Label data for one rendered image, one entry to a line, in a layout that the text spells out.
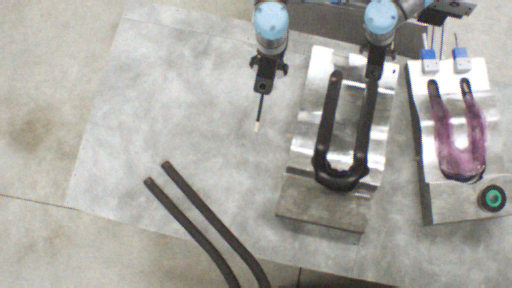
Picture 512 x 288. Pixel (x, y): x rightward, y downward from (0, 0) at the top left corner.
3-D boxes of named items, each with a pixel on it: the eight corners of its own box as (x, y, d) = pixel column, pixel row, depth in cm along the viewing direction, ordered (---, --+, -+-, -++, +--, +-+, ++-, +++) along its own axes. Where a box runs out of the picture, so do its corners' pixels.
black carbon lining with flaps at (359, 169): (329, 70, 170) (332, 59, 161) (382, 83, 169) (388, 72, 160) (304, 186, 161) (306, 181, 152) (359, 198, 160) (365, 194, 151)
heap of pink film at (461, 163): (424, 96, 169) (430, 88, 161) (477, 93, 169) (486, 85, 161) (435, 181, 162) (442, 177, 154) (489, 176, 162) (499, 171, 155)
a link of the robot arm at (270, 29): (288, -4, 128) (290, 30, 126) (286, 16, 139) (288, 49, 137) (252, -3, 128) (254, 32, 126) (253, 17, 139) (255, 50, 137)
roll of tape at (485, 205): (475, 186, 156) (480, 184, 153) (501, 185, 156) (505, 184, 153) (477, 214, 154) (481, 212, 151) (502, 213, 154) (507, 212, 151)
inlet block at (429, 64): (414, 37, 177) (418, 30, 172) (429, 36, 177) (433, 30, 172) (421, 76, 173) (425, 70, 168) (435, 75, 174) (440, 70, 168)
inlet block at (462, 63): (445, 36, 177) (450, 29, 172) (460, 35, 177) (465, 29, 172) (452, 74, 174) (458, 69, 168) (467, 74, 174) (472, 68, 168)
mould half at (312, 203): (311, 55, 178) (315, 38, 165) (393, 75, 177) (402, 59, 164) (275, 216, 166) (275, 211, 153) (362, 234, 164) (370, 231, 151)
